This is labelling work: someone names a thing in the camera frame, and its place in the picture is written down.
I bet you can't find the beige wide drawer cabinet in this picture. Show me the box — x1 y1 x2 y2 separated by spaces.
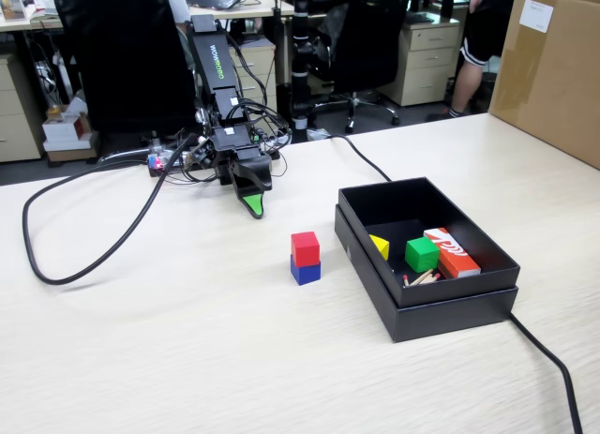
0 53 46 163

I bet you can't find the beige three-drawer cabinet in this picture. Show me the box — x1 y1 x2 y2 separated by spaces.
377 21 463 108

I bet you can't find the black mesh office chair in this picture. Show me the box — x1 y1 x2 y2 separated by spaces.
311 0 413 134

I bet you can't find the black high-back office chair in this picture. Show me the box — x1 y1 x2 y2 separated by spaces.
53 0 198 140

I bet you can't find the green cube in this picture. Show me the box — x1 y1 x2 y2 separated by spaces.
404 237 441 274

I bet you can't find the white carton stack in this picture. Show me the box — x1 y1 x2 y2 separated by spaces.
41 104 98 162

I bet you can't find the small desk picture frame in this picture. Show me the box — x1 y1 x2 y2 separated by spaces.
0 0 28 22

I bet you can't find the beige narrow drawer cabinet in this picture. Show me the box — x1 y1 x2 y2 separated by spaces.
232 43 278 126

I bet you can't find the black vertical pole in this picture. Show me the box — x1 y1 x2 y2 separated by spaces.
290 0 314 142

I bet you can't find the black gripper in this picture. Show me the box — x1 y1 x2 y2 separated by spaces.
209 123 274 219

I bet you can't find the black cardboard box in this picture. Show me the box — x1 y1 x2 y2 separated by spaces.
337 176 522 308

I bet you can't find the thick black power cable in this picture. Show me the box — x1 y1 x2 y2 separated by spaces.
280 133 585 434

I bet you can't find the orange and white matchbox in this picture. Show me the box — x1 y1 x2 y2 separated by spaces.
423 227 483 279

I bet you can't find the standing person in black shorts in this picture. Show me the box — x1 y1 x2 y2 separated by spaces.
426 0 512 122

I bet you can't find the large brown cardboard box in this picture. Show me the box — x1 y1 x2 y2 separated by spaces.
487 0 600 171

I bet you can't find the seated person in white shirt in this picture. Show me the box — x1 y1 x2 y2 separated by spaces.
166 0 193 30

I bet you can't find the beige office desk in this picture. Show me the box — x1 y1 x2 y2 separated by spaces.
0 0 296 32

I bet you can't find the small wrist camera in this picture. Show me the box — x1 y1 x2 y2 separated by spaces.
182 141 216 172

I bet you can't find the red cube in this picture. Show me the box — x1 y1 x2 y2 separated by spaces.
290 232 321 269

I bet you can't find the thick black looping cable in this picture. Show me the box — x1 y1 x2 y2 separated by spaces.
22 132 198 286

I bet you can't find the controller board with red LED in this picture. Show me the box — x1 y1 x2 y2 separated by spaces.
146 142 180 178

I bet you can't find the black open box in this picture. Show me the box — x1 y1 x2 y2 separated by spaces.
334 203 519 344

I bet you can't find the yellow wooden block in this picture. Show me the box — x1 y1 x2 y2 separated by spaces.
368 233 391 262

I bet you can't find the blue cube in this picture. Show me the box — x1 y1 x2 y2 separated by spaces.
289 255 323 287

